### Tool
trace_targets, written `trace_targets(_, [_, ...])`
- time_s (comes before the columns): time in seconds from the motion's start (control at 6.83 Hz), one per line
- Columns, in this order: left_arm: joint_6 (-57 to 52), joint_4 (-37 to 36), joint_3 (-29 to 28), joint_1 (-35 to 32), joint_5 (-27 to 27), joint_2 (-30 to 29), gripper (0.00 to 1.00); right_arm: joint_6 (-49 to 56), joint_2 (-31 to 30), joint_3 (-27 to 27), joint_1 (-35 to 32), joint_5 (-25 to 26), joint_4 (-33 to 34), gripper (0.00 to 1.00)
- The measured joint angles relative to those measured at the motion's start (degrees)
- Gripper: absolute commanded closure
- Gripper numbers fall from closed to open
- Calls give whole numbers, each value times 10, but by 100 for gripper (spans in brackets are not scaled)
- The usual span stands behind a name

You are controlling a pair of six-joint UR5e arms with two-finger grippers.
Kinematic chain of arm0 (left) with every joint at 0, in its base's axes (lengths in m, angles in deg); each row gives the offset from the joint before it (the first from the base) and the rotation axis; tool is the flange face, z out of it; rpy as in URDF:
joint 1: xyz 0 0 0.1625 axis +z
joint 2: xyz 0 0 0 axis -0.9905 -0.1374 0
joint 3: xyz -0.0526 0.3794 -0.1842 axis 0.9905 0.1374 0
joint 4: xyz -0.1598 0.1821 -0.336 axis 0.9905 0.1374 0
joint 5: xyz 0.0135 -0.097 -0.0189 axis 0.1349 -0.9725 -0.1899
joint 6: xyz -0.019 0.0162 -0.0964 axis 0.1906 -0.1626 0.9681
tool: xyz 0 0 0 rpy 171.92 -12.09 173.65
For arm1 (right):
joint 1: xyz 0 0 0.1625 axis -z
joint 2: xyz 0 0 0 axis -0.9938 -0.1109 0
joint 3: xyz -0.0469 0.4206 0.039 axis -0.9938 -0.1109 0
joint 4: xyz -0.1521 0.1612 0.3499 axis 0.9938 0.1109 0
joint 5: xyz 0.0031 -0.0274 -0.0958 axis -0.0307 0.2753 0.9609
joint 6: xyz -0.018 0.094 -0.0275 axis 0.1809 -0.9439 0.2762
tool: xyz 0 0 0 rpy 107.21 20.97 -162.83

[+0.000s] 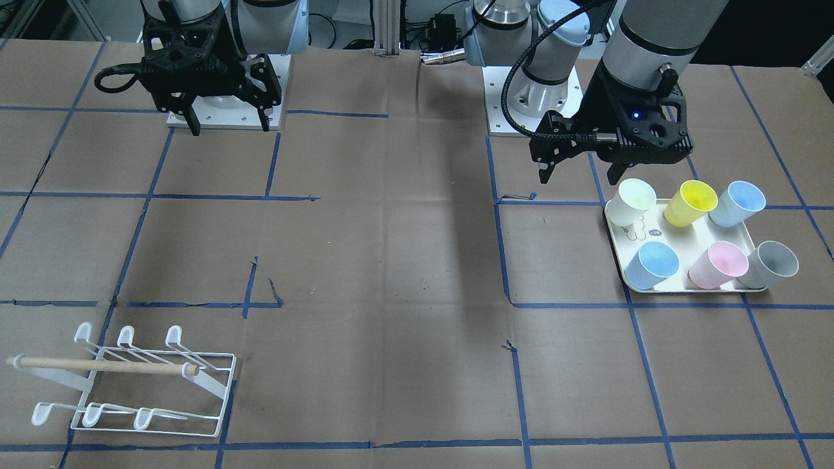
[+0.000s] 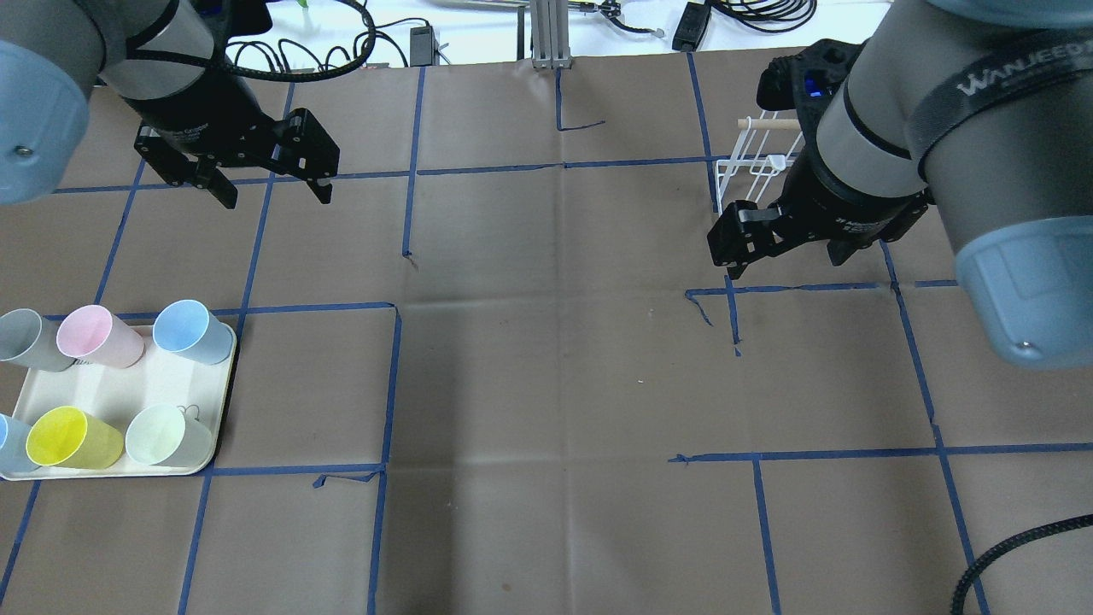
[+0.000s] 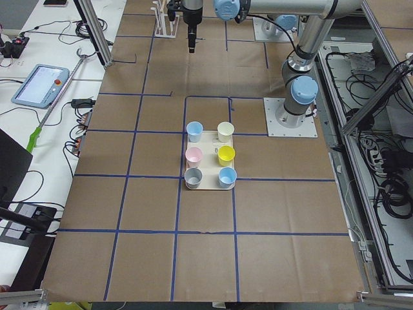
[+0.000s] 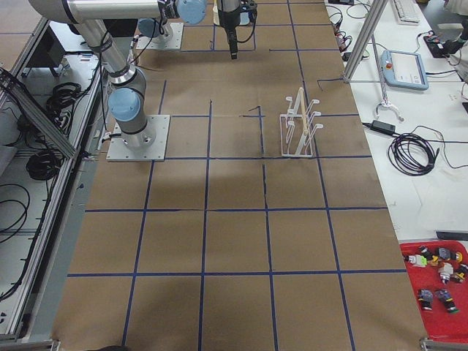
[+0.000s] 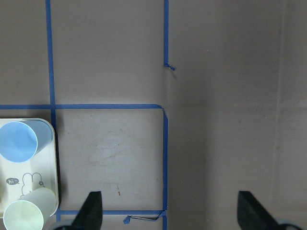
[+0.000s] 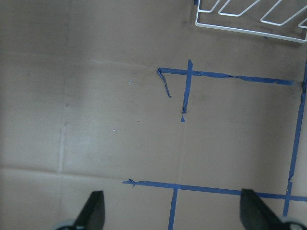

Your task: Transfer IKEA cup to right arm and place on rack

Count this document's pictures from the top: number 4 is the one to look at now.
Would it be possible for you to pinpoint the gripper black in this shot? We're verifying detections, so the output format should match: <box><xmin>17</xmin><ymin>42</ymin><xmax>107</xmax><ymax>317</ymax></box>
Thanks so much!
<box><xmin>226</xmin><ymin>27</ymin><xmax>238</xmax><ymax>60</ymax></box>

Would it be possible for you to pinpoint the black power adapter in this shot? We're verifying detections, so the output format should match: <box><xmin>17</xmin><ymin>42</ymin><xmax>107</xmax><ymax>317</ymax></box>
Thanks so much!
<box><xmin>370</xmin><ymin>120</ymin><xmax>396</xmax><ymax>136</ymax></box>

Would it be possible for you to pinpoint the blue teach pendant tablet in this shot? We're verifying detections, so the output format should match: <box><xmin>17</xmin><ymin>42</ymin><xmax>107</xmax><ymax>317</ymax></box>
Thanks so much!
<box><xmin>380</xmin><ymin>50</ymin><xmax>429</xmax><ymax>91</ymax></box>

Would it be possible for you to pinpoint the white keyboard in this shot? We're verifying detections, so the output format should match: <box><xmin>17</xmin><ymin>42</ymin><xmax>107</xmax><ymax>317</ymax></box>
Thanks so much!
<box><xmin>389</xmin><ymin>0</ymin><xmax>420</xmax><ymax>26</ymax></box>

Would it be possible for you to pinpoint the brown paper table mat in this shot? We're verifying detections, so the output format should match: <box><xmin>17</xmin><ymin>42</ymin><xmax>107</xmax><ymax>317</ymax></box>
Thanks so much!
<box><xmin>53</xmin><ymin>1</ymin><xmax>425</xmax><ymax>350</ymax></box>

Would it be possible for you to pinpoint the red tray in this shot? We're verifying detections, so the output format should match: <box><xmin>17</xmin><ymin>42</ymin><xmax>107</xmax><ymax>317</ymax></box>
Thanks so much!
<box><xmin>400</xmin><ymin>241</ymin><xmax>467</xmax><ymax>344</ymax></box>

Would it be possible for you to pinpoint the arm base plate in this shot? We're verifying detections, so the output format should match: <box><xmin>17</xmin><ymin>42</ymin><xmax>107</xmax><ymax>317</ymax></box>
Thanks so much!
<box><xmin>106</xmin><ymin>115</ymin><xmax>170</xmax><ymax>162</ymax></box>
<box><xmin>136</xmin><ymin>23</ymin><xmax>184</xmax><ymax>51</ymax></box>

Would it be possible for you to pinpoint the white wire cup rack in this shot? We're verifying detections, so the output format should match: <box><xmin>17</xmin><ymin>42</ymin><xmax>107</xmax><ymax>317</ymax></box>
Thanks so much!
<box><xmin>279</xmin><ymin>87</ymin><xmax>323</xmax><ymax>158</ymax></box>

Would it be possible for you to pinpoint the aluminium frame post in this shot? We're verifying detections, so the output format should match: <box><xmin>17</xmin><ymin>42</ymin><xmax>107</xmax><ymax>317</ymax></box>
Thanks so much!
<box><xmin>342</xmin><ymin>0</ymin><xmax>387</xmax><ymax>83</ymax></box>

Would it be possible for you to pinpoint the green handled reacher grabber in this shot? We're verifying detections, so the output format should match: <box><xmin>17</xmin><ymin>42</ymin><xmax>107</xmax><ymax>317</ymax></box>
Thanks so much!
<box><xmin>371</xmin><ymin>34</ymin><xmax>404</xmax><ymax>122</ymax></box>

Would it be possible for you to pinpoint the coiled black cable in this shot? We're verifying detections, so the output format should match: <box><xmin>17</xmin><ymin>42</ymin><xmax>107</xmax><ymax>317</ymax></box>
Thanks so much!
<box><xmin>388</xmin><ymin>132</ymin><xmax>439</xmax><ymax>178</ymax></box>

